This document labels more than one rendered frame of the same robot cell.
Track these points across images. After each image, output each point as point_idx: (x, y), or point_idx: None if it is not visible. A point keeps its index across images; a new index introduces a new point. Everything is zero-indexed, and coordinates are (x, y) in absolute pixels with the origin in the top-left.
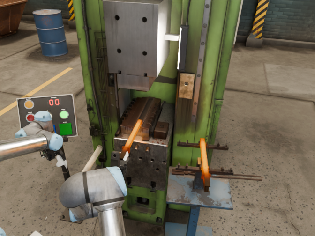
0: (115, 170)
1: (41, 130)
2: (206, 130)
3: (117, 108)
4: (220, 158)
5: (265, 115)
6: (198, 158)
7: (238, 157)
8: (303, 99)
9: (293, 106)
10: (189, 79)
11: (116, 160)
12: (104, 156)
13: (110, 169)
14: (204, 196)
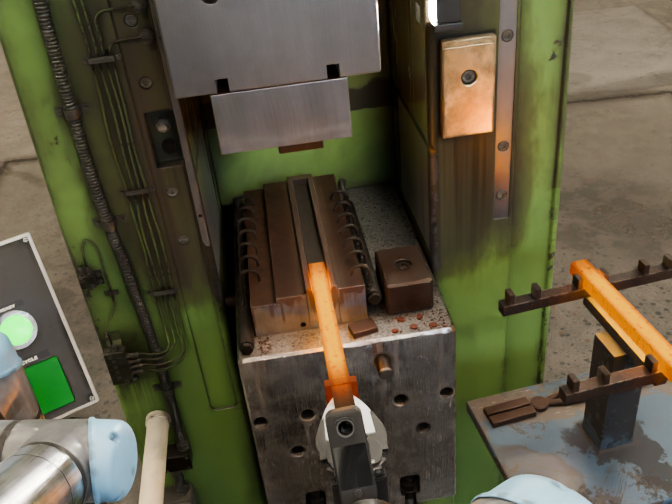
0: (552, 495)
1: (12, 428)
2: (546, 235)
3: (206, 248)
4: None
5: (571, 164)
6: (602, 335)
7: (564, 307)
8: (644, 94)
9: (629, 120)
10: (478, 59)
11: (358, 447)
12: (182, 445)
13: (526, 499)
14: (652, 465)
